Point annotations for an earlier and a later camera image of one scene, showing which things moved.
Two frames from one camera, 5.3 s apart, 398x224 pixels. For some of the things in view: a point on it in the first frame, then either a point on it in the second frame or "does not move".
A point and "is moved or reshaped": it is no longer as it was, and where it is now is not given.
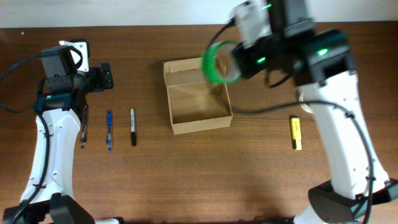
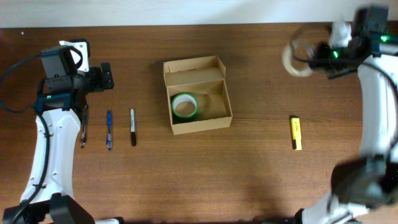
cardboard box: (196, 104) does not move
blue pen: (109, 123) does not move
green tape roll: (208, 61) to (185, 106)
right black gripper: (237, 58) to (318, 57)
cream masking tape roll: (305, 107) is moved or reshaped
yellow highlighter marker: (296, 134) does not move
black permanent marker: (133, 134) does not move
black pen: (84, 128) does not move
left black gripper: (106, 75) does not move
